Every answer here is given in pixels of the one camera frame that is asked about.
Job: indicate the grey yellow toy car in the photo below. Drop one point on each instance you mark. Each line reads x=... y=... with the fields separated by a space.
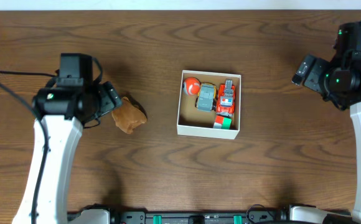
x=206 y=97

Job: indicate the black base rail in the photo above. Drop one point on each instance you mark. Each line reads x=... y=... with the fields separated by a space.
x=255 y=214

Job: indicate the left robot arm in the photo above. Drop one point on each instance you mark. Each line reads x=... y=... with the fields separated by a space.
x=63 y=108

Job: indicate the brown plush toy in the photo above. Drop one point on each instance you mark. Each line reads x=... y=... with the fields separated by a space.
x=128 y=116

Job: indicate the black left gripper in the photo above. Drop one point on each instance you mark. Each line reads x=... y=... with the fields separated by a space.
x=109 y=98

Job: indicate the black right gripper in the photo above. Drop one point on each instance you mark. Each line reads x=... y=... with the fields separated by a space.
x=310 y=75

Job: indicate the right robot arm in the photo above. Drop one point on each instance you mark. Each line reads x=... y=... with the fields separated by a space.
x=337 y=81

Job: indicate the red toy fire truck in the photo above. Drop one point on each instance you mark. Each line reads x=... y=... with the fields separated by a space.
x=226 y=99

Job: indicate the orange ball with eye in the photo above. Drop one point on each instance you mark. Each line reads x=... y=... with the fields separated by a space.
x=191 y=86

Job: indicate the white cardboard box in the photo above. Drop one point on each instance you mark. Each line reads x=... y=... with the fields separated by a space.
x=192 y=122

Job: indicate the colourful puzzle cube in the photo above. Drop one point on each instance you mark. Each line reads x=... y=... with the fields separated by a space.
x=222 y=122

